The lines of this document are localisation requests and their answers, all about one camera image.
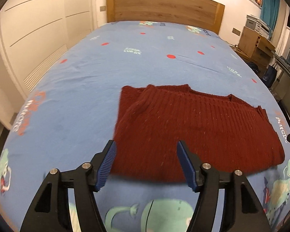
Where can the teal right curtain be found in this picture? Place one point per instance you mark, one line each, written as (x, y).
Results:
(269, 12)

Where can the blue dinosaur print bedsheet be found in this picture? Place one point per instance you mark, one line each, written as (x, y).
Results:
(73, 111)

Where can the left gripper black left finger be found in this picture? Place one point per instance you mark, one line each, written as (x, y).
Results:
(50, 209)

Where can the grey printer on cabinet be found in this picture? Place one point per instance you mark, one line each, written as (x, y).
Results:
(256, 24)

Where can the dark red knit sweater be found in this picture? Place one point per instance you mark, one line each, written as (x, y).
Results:
(223, 131)

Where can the black backpack on floor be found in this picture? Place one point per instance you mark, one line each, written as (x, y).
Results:
(267, 75)

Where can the wooden bedside cabinet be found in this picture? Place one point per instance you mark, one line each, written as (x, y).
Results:
(255, 47)

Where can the white built-in wardrobe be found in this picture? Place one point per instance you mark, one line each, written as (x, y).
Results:
(34, 34)

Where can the wooden headboard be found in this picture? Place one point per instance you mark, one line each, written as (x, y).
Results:
(207, 14)

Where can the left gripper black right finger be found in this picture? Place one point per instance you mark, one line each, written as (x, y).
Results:
(242, 210)

